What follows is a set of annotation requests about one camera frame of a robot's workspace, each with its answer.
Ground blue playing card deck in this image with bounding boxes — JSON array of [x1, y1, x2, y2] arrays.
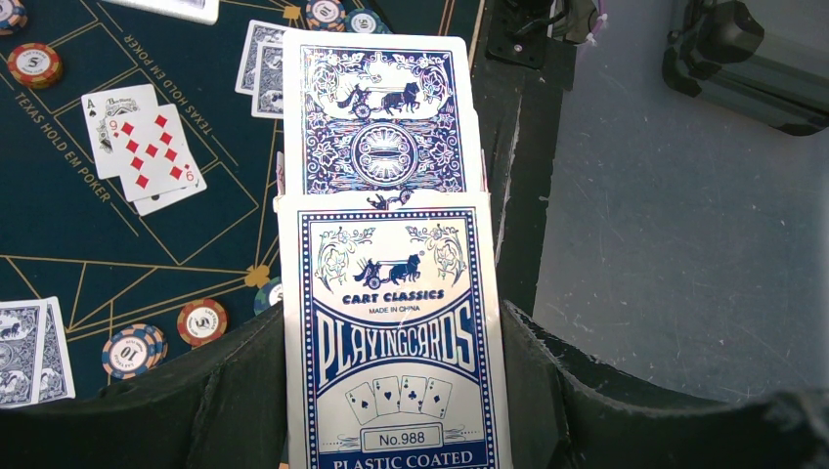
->
[[277, 30, 513, 468]]

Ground round blue poker mat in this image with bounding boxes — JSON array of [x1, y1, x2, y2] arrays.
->
[[0, 0, 403, 403]]

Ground orange poker chip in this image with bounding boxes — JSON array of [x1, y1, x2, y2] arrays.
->
[[176, 298, 229, 348]]

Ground ace of spades card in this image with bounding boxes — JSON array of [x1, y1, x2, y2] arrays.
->
[[80, 84, 157, 179]]

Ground blue card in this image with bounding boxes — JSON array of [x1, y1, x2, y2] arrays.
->
[[251, 43, 284, 119], [1, 299, 47, 408], [107, 0, 220, 25]]

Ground black case on floor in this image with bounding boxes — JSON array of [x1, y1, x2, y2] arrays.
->
[[662, 1, 828, 137]]

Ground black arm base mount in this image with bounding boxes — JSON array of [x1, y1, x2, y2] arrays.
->
[[486, 0, 608, 69]]

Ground white purple poker chip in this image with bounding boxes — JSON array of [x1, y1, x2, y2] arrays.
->
[[102, 323, 168, 380]]

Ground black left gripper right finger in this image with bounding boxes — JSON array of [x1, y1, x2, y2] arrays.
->
[[501, 301, 828, 468]]

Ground four of clubs card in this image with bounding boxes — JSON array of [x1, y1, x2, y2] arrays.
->
[[133, 180, 207, 216]]

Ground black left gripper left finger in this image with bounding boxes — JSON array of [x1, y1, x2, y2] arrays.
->
[[1, 306, 287, 468]]

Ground nine of diamonds card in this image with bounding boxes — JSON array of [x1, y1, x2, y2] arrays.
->
[[111, 104, 201, 201]]

